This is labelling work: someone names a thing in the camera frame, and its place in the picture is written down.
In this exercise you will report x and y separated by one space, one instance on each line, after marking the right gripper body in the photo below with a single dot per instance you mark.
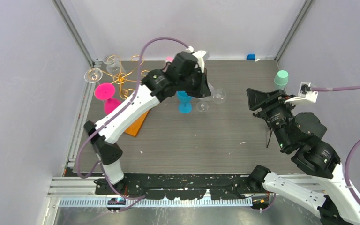
276 113

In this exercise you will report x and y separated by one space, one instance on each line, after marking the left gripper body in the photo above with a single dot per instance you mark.
191 85

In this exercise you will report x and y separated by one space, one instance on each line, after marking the clear wine glass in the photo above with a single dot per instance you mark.
93 75
218 96
202 106
113 64

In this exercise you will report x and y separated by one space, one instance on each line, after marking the blue plastic wine glass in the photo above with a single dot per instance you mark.
185 105

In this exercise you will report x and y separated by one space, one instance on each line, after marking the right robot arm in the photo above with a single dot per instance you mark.
301 136

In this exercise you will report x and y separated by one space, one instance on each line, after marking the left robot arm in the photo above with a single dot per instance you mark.
155 87

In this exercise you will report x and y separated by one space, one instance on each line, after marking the orange wooden rack base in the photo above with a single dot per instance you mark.
134 129

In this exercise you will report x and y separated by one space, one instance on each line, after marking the pink plastic wine glass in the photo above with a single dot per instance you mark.
105 92

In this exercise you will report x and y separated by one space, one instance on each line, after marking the pink metronome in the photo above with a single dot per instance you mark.
168 59

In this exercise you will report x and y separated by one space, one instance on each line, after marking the mint green microphone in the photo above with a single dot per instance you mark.
281 79

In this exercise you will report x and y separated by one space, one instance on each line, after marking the blue block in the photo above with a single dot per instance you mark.
251 57

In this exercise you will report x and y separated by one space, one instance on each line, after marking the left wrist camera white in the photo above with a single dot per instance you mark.
201 56

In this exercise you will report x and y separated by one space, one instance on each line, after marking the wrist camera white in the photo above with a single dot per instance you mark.
304 96
201 56

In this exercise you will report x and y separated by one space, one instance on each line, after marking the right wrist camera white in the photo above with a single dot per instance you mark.
304 96

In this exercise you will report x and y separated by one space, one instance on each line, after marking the gold wire glass rack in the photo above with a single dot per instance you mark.
119 79

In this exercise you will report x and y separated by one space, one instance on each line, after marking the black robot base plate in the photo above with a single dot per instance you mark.
159 186

